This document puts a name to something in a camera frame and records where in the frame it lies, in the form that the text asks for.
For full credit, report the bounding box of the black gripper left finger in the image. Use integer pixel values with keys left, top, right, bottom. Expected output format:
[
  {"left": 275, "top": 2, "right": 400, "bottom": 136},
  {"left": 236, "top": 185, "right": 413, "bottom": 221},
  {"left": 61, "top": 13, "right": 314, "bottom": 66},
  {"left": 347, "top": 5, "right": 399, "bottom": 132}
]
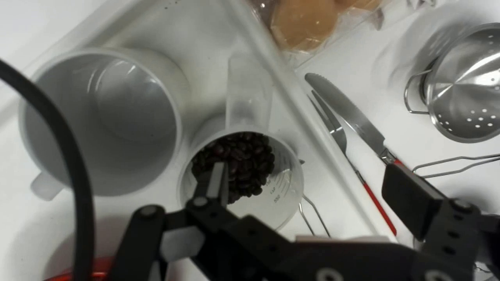
[{"left": 111, "top": 161, "right": 247, "bottom": 281}]

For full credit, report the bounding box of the small steel bowl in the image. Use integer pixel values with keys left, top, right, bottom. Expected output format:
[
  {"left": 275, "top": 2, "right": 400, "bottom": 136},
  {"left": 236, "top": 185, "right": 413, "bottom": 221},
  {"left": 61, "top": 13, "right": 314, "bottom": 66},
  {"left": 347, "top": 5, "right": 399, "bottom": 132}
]
[{"left": 402, "top": 22, "right": 500, "bottom": 146}]

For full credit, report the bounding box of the white mug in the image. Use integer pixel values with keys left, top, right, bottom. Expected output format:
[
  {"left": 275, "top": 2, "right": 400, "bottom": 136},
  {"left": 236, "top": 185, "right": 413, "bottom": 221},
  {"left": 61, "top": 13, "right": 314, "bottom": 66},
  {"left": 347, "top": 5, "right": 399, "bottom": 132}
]
[{"left": 17, "top": 47, "right": 185, "bottom": 203}]

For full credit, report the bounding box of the small clear cup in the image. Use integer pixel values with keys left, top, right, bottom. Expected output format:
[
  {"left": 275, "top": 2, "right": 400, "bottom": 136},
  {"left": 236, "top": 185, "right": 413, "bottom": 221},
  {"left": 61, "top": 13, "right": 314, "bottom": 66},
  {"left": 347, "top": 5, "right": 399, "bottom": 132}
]
[{"left": 178, "top": 49, "right": 308, "bottom": 231}]

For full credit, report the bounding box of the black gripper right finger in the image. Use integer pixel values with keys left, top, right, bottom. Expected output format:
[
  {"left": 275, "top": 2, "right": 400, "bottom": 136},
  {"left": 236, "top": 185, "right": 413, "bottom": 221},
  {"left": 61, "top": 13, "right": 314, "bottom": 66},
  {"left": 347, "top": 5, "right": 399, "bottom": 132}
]
[{"left": 381, "top": 163, "right": 500, "bottom": 281}]

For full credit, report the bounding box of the red handled table knife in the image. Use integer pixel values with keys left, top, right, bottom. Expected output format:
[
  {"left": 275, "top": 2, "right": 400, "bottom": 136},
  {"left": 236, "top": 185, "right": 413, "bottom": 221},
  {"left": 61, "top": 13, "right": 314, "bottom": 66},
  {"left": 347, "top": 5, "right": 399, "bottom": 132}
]
[{"left": 303, "top": 72, "right": 405, "bottom": 169}]

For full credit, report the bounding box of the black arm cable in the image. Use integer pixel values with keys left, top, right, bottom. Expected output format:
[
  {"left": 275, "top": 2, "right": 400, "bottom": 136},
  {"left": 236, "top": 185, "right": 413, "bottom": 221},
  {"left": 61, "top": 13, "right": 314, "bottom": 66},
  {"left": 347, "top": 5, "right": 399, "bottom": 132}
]
[{"left": 0, "top": 60, "right": 99, "bottom": 281}]

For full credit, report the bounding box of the thin red handled utensil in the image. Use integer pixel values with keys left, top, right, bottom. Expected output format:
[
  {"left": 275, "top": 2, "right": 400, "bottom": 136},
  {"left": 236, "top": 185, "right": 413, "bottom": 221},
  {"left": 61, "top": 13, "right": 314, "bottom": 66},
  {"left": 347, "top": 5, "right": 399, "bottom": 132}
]
[{"left": 308, "top": 91, "right": 400, "bottom": 238}]

